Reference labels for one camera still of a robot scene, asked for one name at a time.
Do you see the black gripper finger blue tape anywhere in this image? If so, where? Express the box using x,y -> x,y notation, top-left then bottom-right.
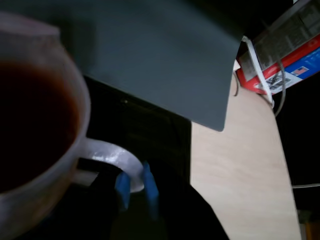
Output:
114,171 -> 131,214
141,161 -> 231,240

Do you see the translucent plastic kettle with handle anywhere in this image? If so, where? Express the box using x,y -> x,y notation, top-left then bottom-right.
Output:
0,11 -> 146,240

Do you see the grey silicone mat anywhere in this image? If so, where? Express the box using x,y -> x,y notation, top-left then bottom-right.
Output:
0,0 -> 245,133

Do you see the red printed cardboard box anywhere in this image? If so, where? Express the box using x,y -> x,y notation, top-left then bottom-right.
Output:
234,0 -> 320,96

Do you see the white flat cable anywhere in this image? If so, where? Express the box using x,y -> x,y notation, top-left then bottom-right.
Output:
240,35 -> 276,109

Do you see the thin grey cable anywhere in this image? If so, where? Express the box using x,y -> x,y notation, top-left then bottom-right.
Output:
273,53 -> 288,118

